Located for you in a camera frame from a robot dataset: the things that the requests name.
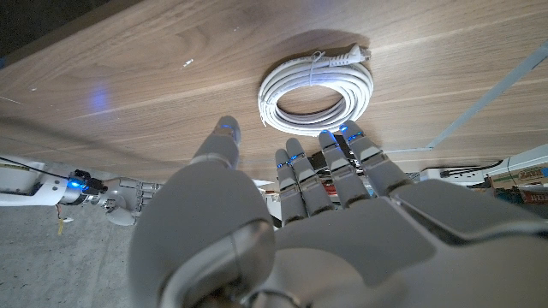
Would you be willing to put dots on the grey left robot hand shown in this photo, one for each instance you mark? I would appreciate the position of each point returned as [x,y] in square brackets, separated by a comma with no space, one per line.
[342,248]

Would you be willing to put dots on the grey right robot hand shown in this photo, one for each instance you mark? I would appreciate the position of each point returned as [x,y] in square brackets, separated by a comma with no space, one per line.
[124,201]

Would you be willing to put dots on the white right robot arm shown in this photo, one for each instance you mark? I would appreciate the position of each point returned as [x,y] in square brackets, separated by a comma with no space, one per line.
[34,192]

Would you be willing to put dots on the white power strip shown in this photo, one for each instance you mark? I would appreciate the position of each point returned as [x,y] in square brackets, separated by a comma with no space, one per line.
[428,174]

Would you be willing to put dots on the cardboard box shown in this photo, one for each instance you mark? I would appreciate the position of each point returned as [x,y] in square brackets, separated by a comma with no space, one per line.
[518,177]

